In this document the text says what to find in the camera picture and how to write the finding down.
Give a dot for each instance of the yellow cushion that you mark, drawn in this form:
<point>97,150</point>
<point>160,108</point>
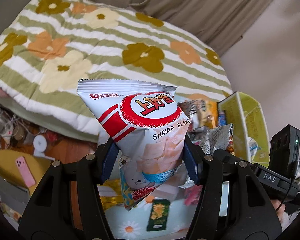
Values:
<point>5,162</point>

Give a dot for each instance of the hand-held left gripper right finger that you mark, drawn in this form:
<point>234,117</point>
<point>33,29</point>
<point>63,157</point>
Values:
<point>190,166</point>

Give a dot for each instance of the beige curtain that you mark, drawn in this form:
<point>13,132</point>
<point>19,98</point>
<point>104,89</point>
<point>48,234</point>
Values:
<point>190,0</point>

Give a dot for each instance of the seal print snack packet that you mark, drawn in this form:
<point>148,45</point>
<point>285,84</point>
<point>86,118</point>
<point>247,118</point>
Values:
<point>133,182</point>

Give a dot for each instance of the white round device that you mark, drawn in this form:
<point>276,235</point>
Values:
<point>41,145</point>

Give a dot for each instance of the green striped floral quilt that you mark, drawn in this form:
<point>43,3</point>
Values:
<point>90,42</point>

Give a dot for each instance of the small green snack packet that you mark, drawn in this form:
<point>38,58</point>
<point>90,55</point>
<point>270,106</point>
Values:
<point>158,215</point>

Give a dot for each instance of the pink snack packet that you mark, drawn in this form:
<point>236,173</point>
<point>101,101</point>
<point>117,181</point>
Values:
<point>193,196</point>

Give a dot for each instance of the white blue wrapper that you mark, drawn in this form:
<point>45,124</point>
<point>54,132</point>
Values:
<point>255,146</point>

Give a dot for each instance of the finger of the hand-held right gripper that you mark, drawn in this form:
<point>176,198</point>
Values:
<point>223,153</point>

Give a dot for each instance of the pink phone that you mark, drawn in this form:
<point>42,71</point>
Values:
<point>25,171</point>

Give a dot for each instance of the blue daisy print cloth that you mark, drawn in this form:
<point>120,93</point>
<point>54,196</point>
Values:
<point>135,221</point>

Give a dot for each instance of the silver snack packet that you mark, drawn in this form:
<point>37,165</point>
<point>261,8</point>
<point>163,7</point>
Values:
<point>216,137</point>

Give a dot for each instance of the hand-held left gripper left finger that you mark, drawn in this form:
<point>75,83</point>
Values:
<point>110,160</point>

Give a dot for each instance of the white red shrimp snack bag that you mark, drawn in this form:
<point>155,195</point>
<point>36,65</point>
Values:
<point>145,120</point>

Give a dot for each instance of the gold snack packet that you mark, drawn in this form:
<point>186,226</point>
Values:
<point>110,200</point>

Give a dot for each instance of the person's right hand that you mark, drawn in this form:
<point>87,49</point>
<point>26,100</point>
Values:
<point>282,215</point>

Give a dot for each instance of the yellow green cardboard box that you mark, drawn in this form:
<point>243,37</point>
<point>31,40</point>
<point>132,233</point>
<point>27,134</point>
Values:
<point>250,120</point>

